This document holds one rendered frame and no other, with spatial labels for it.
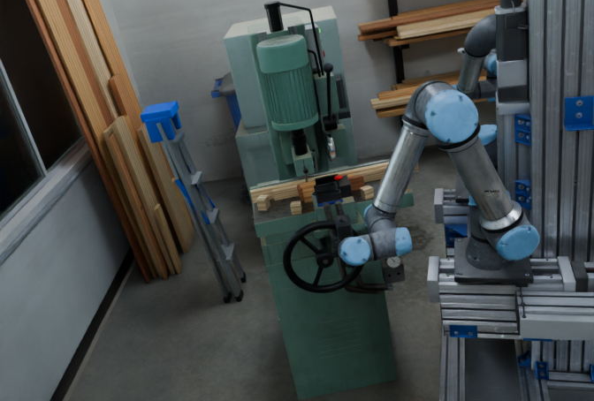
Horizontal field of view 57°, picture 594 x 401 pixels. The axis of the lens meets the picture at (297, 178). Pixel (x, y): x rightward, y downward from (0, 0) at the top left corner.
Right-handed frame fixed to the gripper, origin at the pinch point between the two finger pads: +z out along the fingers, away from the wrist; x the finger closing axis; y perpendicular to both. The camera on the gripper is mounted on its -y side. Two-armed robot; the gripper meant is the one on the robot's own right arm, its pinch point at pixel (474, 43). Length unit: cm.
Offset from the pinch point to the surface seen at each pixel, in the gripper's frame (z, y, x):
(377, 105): 128, 58, -44
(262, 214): -68, 20, -103
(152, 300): 14, 97, -207
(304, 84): -63, -22, -73
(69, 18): 70, -65, -201
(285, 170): -39, 17, -94
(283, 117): -64, -13, -84
